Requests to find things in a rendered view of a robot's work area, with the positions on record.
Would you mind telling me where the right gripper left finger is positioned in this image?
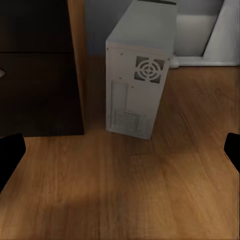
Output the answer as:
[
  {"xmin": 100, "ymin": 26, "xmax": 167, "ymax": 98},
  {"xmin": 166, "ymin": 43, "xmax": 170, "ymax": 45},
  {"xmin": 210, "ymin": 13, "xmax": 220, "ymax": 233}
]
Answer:
[{"xmin": 0, "ymin": 133, "xmax": 26, "ymax": 193}]

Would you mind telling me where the desktop computer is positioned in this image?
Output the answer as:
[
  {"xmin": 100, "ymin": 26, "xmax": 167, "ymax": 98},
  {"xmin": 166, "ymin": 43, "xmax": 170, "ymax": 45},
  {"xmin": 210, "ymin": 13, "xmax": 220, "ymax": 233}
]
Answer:
[{"xmin": 105, "ymin": 0, "xmax": 178, "ymax": 140}]

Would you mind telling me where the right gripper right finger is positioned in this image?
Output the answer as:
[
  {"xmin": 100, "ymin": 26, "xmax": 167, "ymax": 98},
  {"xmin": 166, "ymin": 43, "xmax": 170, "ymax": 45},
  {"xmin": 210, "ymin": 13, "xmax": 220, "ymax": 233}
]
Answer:
[{"xmin": 224, "ymin": 133, "xmax": 240, "ymax": 173}]

